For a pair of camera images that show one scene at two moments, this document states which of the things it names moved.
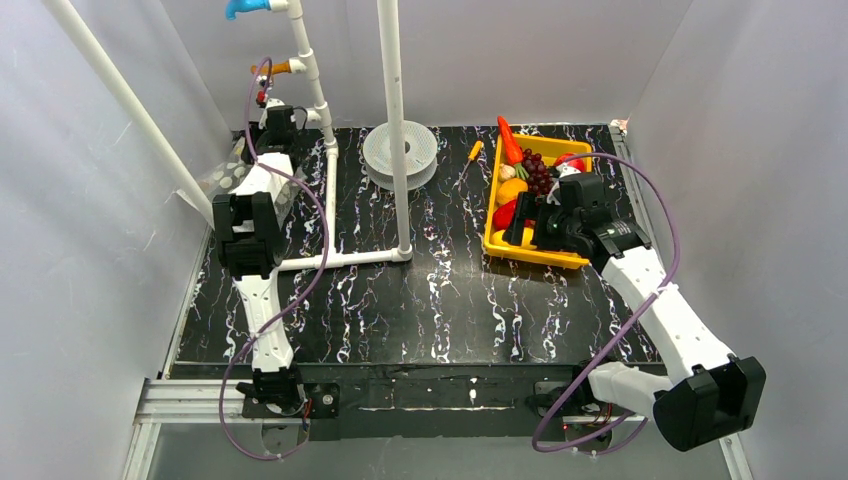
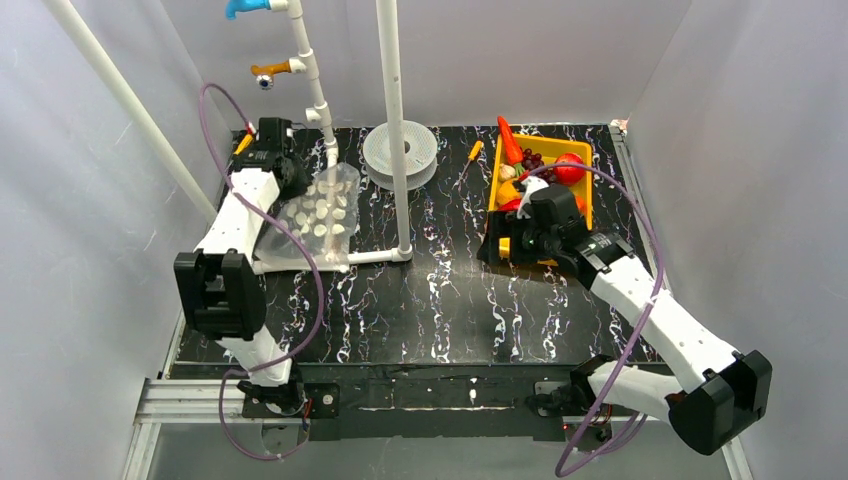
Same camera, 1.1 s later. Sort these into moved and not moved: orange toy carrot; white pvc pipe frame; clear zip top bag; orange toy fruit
Moved: clear zip top bag
Not moved: orange toy carrot; orange toy fruit; white pvc pipe frame
